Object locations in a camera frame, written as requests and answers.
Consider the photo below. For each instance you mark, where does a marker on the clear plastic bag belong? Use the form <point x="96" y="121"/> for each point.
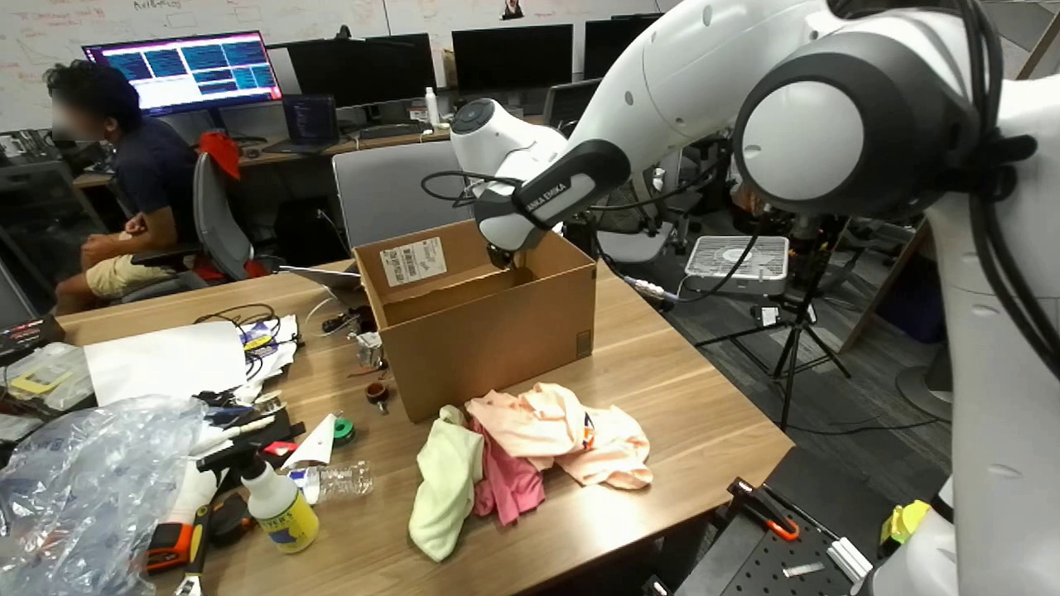
<point x="76" y="507"/>

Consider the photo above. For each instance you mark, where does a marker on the cardboard box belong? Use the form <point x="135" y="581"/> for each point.
<point x="486" y="333"/>

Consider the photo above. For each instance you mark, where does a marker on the black perforated plate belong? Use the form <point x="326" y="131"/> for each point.
<point x="750" y="568"/>

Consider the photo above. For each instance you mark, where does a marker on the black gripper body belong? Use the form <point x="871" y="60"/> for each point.
<point x="507" y="252"/>

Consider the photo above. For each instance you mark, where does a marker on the white paper sheet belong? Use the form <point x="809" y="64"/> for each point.
<point x="168" y="363"/>

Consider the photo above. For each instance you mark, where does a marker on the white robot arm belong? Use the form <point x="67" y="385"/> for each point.
<point x="838" y="145"/>

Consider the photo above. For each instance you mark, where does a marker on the yellow spray bottle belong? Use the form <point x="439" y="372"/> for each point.
<point x="282" y="515"/>

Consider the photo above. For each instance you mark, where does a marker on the grey plastic tray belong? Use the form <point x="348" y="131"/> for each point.
<point x="735" y="264"/>

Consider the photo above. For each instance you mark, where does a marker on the grey padded office chair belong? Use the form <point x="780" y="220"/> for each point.
<point x="384" y="194"/>

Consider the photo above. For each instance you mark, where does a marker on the green tape roll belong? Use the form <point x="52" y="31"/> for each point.
<point x="343" y="430"/>

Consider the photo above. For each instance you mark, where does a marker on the red jacket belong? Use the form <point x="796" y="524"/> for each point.
<point x="224" y="152"/>

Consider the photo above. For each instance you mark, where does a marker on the seated person dark shirt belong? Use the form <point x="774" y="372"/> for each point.
<point x="142" y="167"/>

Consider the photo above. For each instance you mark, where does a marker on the dark computer monitor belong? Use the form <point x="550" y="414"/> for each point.
<point x="617" y="42"/>
<point x="359" y="68"/>
<point x="511" y="54"/>

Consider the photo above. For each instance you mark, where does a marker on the peach t-shirt with logo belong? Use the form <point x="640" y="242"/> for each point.
<point x="550" y="425"/>

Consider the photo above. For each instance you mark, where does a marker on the lit computer monitor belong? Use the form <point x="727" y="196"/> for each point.
<point x="187" y="68"/>

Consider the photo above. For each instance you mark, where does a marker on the pink cloth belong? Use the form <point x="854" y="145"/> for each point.
<point x="507" y="491"/>

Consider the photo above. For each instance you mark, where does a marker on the black tripod stand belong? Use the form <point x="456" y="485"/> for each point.
<point x="796" y="333"/>

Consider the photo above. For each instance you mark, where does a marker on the office chair with jacket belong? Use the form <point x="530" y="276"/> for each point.
<point x="216" y="227"/>

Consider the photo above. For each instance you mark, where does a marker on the clear plastic water bottle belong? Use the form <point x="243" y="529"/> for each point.
<point x="336" y="480"/>

